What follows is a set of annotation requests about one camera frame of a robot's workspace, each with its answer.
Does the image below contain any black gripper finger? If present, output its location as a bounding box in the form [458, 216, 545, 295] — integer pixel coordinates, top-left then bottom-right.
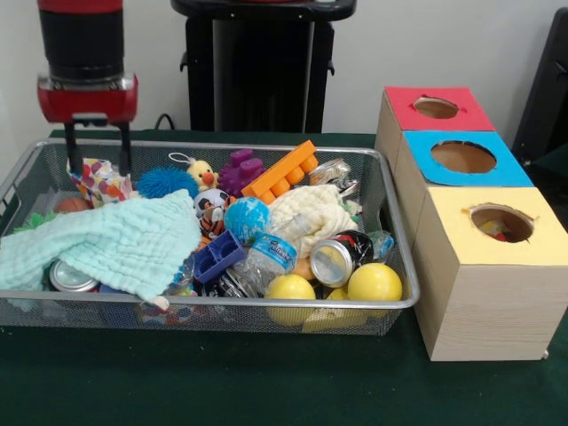
[117, 122, 132, 177]
[64, 120, 84, 178]

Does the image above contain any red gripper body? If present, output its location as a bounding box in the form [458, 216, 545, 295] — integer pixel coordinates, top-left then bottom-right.
[36, 74, 139, 125]

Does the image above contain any polka dot cloth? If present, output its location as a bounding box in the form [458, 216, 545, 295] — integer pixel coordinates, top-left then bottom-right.
[481, 219, 511, 243]
[66, 157, 134, 209]

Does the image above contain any mint green cloth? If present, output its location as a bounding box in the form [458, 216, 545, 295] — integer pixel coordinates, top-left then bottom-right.
[0, 188, 203, 303]

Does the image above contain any cream cloth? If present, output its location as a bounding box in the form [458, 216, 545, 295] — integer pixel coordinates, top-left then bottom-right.
[268, 184, 359, 259]

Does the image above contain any silver mesh bin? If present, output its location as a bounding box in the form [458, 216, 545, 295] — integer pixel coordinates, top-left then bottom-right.
[0, 138, 421, 336]

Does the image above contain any wooden three-hole box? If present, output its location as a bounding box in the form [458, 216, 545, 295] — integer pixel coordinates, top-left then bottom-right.
[375, 86, 568, 361]

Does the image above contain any blue spiky ball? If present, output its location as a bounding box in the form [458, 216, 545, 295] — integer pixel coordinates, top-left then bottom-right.
[135, 166, 200, 200]

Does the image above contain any yellow duck plush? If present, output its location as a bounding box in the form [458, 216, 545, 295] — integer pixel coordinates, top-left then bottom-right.
[168, 152, 220, 192]

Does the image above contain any blue globe ball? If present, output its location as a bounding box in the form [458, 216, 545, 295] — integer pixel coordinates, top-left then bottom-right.
[224, 197, 272, 244]

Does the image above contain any orange building block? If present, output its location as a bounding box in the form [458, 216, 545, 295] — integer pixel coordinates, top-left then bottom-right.
[241, 139, 320, 206]

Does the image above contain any yellow ball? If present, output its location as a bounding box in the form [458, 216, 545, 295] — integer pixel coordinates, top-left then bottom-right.
[347, 263, 404, 319]
[264, 273, 318, 327]

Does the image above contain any black soda can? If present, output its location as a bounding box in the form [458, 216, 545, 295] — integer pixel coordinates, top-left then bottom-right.
[309, 229, 375, 288]

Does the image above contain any dark green table cloth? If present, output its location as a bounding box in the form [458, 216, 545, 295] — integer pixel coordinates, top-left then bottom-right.
[0, 128, 568, 426]

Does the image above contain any black upright panel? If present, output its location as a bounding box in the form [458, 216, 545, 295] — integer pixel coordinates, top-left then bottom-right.
[512, 6, 568, 154]

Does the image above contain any dark green side-table cloth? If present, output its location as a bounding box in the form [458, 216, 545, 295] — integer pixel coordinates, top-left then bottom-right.
[525, 141, 568, 187]

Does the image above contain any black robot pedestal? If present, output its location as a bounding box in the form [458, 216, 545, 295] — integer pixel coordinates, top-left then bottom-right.
[170, 0, 359, 133]

